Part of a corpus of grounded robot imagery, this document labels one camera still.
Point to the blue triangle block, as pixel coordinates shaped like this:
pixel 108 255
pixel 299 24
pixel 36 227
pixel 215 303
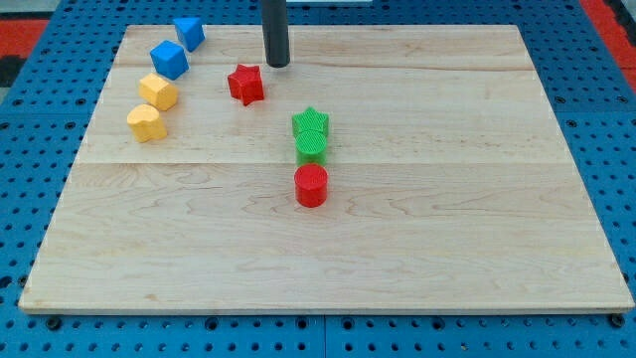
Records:
pixel 190 32

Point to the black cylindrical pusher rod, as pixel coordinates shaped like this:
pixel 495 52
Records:
pixel 275 33

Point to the red star block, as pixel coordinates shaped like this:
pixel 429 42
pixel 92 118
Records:
pixel 245 84

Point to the red cylinder block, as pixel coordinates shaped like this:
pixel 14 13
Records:
pixel 311 185

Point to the green star block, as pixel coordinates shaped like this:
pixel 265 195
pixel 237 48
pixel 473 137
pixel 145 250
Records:
pixel 310 120

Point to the light wooden board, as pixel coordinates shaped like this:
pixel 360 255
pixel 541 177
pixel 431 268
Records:
pixel 451 189

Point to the yellow hexagon block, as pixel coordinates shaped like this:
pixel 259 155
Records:
pixel 158 92

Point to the blue cube block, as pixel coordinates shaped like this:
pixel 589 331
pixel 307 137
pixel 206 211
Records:
pixel 169 60

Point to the yellow heart block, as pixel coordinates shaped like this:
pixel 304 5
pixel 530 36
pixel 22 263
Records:
pixel 146 123

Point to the green cylinder block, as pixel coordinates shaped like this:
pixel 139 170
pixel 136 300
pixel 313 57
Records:
pixel 311 147

